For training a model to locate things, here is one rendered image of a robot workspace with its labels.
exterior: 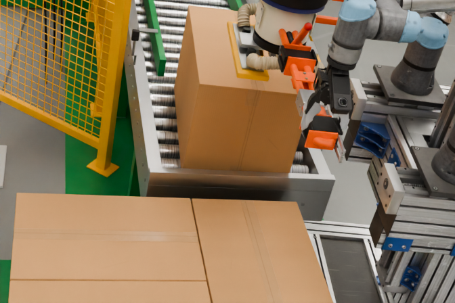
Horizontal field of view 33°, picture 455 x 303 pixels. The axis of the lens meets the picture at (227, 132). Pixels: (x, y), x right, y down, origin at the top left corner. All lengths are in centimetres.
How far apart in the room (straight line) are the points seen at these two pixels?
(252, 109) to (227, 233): 44
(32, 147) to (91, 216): 123
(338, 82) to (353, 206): 205
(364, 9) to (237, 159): 118
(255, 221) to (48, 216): 71
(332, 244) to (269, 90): 86
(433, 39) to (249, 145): 73
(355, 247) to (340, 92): 154
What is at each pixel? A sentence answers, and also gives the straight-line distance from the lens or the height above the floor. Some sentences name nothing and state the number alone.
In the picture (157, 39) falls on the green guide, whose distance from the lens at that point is 347.
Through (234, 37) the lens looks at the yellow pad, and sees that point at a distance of 250.
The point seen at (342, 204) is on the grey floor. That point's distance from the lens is 381.
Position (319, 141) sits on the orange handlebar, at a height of 126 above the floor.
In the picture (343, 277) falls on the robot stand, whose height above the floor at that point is 21.
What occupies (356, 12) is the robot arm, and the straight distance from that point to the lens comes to 175.
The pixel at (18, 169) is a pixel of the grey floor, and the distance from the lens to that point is 364.
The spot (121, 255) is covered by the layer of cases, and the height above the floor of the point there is 54.
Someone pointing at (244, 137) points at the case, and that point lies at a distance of 274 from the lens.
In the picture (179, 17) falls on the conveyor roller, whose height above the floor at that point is 52.
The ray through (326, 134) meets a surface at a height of 127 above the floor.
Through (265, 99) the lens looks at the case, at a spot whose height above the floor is 91.
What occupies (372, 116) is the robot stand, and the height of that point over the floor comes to 93.
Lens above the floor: 227
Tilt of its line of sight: 34 degrees down
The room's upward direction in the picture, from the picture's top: 13 degrees clockwise
